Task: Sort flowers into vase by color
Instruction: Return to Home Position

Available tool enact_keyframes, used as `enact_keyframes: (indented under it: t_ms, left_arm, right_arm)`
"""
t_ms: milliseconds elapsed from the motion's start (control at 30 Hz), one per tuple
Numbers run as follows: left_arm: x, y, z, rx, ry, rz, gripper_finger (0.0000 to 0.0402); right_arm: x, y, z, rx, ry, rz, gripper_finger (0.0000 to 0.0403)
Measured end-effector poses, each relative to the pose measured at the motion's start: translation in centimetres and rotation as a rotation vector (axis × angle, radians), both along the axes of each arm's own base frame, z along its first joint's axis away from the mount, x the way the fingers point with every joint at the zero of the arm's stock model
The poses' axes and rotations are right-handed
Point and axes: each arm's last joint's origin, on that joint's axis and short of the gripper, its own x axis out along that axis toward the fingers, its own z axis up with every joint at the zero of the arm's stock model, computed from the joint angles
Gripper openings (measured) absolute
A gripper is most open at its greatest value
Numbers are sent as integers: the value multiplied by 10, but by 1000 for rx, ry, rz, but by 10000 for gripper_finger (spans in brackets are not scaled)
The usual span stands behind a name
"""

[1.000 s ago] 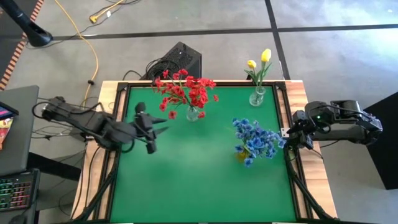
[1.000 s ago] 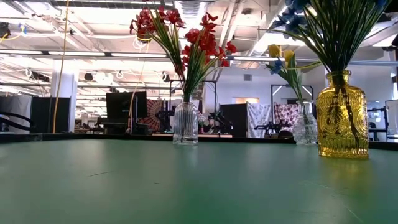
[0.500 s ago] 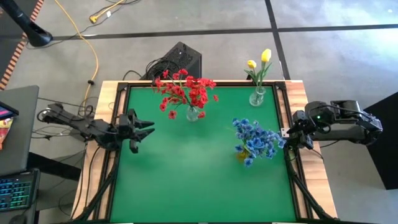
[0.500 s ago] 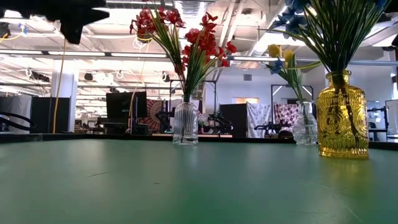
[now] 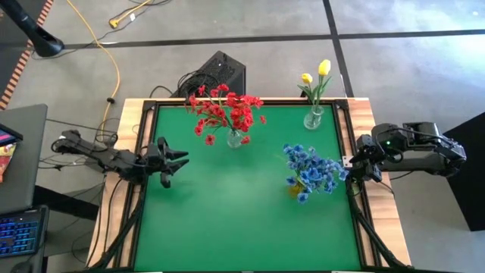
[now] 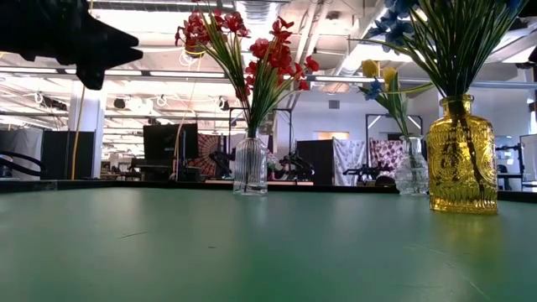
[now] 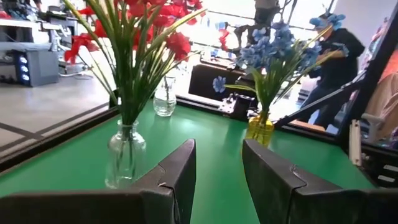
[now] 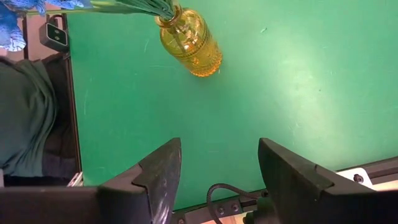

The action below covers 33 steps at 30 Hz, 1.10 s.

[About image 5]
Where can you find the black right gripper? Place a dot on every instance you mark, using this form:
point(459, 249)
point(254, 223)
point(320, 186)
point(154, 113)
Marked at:
point(377, 155)

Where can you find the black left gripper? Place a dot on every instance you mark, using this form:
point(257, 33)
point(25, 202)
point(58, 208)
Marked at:
point(153, 159)

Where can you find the amber glass bottle vase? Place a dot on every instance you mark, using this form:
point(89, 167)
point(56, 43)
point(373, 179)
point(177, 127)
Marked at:
point(295, 190)

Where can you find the yellow artificial tulip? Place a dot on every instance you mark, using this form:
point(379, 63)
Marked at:
point(307, 78)
point(324, 67)

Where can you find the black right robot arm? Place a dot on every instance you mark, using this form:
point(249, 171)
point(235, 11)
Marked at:
point(424, 151)

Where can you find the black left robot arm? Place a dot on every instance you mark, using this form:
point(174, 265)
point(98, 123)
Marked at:
point(106, 157)

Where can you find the clear ribbed glass bottle vase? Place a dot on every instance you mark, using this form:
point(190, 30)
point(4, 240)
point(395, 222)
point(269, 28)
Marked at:
point(234, 141)

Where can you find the clear flared glass vase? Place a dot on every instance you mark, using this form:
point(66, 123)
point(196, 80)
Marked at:
point(312, 120)

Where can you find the wooden table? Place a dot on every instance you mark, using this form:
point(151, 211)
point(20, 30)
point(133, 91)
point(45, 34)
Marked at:
point(129, 113)

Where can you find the green table mat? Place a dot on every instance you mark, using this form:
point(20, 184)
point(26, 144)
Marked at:
point(227, 235)

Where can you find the black computer tower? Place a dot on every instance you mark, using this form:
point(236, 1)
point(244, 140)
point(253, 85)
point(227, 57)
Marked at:
point(223, 72)

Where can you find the black storage box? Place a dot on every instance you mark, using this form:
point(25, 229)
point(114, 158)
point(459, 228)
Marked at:
point(471, 201)

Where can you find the grey side desk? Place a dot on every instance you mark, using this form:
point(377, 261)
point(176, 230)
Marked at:
point(26, 159)

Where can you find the dark tablet device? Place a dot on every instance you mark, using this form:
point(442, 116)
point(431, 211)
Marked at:
point(9, 134)

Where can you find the colourful snack packet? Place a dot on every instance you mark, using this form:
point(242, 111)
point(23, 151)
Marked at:
point(5, 163)

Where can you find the black backlit keyboard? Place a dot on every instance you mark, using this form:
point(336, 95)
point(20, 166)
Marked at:
point(20, 235)

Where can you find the black stand base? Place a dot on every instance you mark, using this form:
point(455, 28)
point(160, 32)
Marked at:
point(41, 41)

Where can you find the black computer mouse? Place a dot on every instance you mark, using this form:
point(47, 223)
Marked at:
point(20, 268)

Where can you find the black mat with striped edge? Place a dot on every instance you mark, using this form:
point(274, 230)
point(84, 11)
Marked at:
point(9, 68)

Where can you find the silver metal bracket plate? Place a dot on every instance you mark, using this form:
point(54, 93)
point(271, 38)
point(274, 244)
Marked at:
point(346, 161)

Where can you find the black frame strut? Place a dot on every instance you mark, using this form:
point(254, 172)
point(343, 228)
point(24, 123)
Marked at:
point(130, 212)
point(373, 227)

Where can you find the black aluminium table frame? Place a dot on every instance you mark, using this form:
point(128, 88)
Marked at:
point(284, 102)

